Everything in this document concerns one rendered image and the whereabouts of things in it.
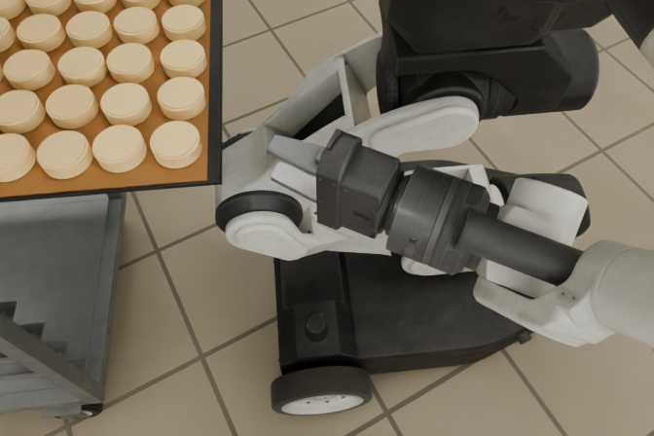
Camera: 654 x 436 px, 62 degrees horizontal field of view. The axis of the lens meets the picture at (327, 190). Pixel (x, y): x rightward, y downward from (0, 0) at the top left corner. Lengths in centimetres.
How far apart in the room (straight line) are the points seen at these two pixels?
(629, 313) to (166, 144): 43
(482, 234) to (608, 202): 118
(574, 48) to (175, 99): 51
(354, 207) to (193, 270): 91
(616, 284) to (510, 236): 8
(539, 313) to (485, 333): 69
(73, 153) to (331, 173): 26
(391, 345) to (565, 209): 67
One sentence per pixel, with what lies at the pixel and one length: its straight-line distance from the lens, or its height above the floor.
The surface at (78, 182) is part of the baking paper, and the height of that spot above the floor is 77.
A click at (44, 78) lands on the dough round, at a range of 70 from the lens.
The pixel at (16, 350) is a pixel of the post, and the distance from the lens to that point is 92.
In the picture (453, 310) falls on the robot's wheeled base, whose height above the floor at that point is 17.
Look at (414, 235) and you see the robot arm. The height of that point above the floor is 80.
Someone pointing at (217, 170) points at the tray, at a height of 77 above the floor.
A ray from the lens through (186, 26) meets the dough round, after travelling 69.
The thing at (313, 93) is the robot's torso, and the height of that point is 62.
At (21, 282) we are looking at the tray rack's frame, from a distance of 134.
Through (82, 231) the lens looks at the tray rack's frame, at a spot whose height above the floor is 15.
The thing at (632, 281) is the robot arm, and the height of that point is 88.
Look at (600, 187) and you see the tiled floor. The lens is 164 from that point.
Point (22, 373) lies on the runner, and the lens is 113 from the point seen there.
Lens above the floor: 123
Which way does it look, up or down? 57 degrees down
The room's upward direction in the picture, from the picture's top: straight up
